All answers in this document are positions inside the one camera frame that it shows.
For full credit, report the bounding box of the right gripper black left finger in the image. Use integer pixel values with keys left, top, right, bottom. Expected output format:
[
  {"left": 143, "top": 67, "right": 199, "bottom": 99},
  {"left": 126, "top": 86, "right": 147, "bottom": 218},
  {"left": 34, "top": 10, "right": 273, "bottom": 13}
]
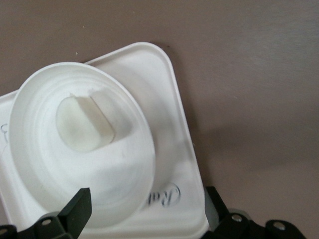
[{"left": 0, "top": 187, "right": 93, "bottom": 239}]

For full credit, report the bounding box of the small white bun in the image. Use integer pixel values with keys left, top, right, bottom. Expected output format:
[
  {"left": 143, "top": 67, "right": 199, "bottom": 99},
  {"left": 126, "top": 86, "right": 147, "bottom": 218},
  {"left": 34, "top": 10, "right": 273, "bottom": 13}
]
[{"left": 55, "top": 95, "right": 117, "bottom": 153}]

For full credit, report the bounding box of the round cream plate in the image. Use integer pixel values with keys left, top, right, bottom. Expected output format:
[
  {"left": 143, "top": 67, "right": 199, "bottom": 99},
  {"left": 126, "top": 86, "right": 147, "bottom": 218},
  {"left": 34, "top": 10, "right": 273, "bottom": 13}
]
[{"left": 8, "top": 62, "right": 158, "bottom": 230}]

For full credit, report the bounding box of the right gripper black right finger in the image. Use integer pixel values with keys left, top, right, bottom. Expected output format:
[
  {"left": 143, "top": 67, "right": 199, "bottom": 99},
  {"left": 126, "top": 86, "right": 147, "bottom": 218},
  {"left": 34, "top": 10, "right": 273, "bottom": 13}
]
[{"left": 203, "top": 186, "right": 308, "bottom": 239}]

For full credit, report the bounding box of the brown table cover mat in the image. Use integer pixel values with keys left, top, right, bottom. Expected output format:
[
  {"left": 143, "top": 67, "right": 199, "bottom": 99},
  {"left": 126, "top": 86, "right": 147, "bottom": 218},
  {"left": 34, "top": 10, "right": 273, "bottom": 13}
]
[{"left": 0, "top": 0, "right": 319, "bottom": 239}]

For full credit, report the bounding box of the cream rabbit print tray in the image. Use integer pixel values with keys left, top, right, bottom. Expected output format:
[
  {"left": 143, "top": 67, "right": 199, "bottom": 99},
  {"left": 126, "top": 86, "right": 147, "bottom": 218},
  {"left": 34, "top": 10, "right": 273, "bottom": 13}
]
[{"left": 0, "top": 41, "right": 209, "bottom": 239}]

